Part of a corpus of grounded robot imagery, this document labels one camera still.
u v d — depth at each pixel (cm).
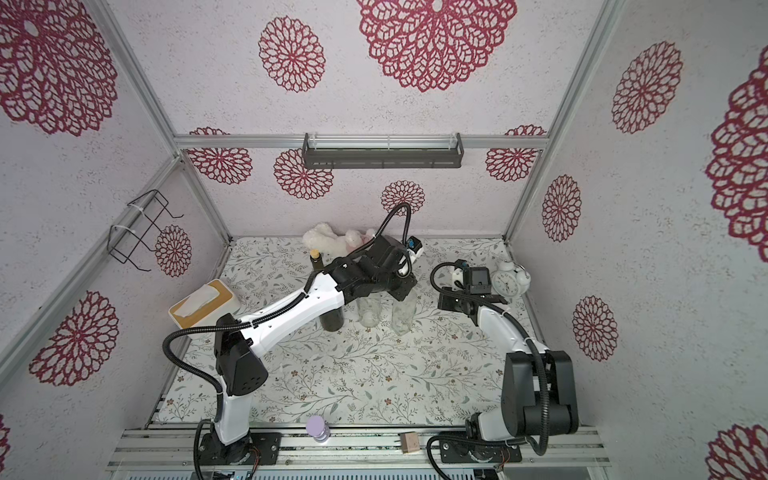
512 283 95
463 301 81
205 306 94
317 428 69
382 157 86
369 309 98
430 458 70
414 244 68
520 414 43
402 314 101
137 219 77
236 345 46
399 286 70
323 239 106
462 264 81
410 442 73
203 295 97
